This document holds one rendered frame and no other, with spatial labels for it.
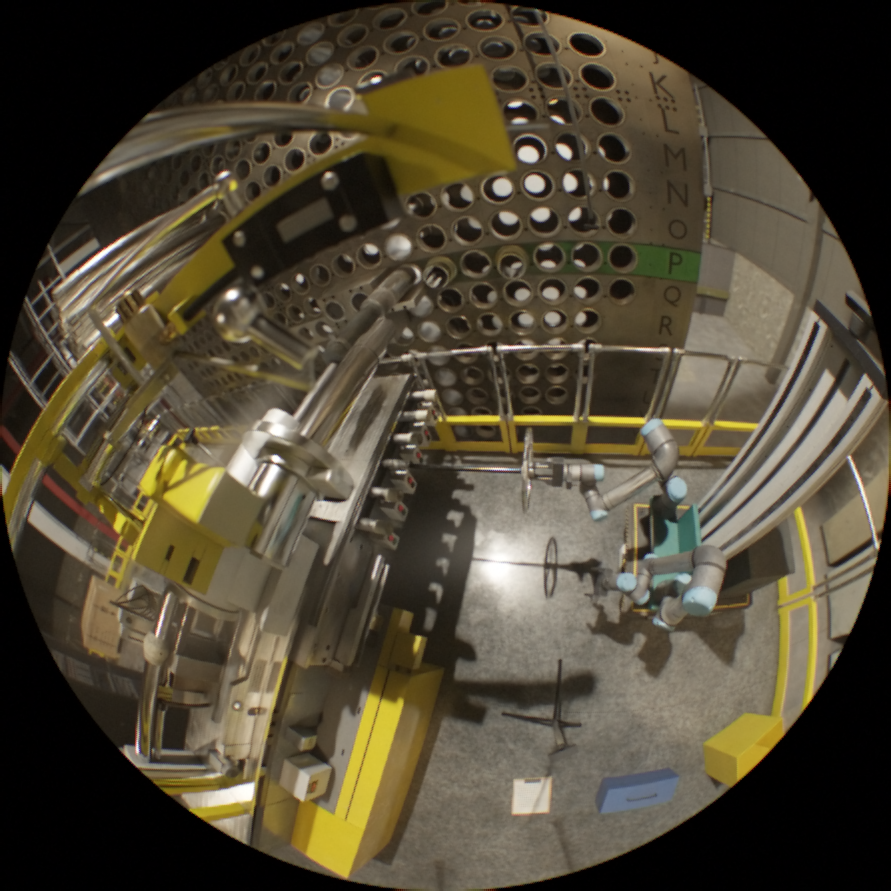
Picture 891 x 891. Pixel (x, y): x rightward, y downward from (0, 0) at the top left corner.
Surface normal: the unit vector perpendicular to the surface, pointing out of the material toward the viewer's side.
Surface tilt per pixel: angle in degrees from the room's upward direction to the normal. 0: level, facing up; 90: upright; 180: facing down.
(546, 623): 0
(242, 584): 68
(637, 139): 90
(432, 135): 90
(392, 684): 0
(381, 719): 0
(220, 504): 90
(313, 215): 90
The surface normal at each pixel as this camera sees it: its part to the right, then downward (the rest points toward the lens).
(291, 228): -0.07, 0.79
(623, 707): -0.26, -0.61
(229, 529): 0.94, 0.02
